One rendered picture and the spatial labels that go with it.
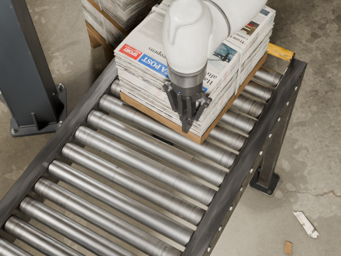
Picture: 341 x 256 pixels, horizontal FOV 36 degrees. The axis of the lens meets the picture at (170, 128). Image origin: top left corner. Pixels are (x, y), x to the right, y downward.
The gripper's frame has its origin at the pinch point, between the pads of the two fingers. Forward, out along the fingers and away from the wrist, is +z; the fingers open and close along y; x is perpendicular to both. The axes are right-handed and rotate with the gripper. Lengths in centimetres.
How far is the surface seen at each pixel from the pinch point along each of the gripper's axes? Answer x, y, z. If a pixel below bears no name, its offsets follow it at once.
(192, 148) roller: -0.9, -1.1, 14.3
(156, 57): -8.0, 13.5, -10.3
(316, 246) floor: -25, -47, 93
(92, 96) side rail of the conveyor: -1.7, 33.8, 13.0
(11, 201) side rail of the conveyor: 38, 33, 13
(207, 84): -6.9, -2.2, -9.9
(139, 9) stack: -64, 57, 43
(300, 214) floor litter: -34, -36, 93
